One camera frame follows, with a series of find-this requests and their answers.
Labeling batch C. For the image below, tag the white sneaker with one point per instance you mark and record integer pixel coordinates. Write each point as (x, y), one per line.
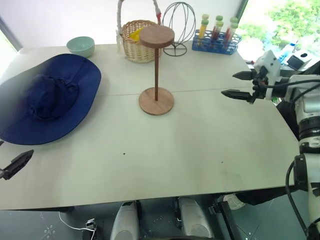
(233, 202)

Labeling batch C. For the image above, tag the yellow item in basket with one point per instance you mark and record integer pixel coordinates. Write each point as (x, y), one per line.
(136, 34)

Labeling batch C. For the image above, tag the small black floor device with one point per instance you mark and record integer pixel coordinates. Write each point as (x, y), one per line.
(91, 224)

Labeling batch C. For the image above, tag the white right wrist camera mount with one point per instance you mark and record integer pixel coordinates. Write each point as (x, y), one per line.
(269, 61)

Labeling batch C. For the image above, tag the silver right robot leg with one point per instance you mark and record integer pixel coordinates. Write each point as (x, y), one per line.
(193, 217)

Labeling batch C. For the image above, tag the black table frame leg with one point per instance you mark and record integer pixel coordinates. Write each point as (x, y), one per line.
(225, 220)

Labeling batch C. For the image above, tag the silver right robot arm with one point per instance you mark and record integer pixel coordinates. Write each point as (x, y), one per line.
(310, 107)

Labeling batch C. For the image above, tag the grey box device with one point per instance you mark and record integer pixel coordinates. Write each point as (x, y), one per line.
(298, 60)

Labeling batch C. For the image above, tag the blue wide-brim hat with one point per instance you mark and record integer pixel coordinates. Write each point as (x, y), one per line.
(75, 82)

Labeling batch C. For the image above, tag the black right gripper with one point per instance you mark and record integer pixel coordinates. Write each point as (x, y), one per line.
(260, 82)

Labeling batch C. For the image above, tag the silver robot leg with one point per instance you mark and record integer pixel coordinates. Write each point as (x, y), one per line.
(193, 217)
(125, 220)

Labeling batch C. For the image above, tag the blue test tube rack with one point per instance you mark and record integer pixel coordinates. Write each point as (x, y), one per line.
(217, 48)

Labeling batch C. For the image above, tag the green-capped tube, red liquid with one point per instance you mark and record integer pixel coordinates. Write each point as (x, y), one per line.
(217, 33)
(234, 20)
(219, 18)
(230, 35)

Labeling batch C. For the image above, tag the silver left robot leg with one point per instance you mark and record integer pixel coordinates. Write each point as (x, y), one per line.
(125, 220)

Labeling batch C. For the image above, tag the mint green bowl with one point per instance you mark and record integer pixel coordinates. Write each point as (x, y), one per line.
(80, 47)

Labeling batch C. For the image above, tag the green-capped tube, yellow liquid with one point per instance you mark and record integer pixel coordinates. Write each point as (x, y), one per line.
(205, 17)
(202, 30)

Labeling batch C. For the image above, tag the wooden hat stand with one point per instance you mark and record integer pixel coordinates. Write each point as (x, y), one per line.
(156, 102)

